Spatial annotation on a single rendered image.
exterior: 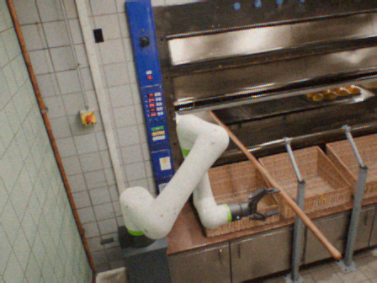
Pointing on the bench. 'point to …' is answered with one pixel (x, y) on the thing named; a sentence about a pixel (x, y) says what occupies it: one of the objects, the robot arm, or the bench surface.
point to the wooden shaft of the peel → (282, 194)
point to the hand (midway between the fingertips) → (277, 200)
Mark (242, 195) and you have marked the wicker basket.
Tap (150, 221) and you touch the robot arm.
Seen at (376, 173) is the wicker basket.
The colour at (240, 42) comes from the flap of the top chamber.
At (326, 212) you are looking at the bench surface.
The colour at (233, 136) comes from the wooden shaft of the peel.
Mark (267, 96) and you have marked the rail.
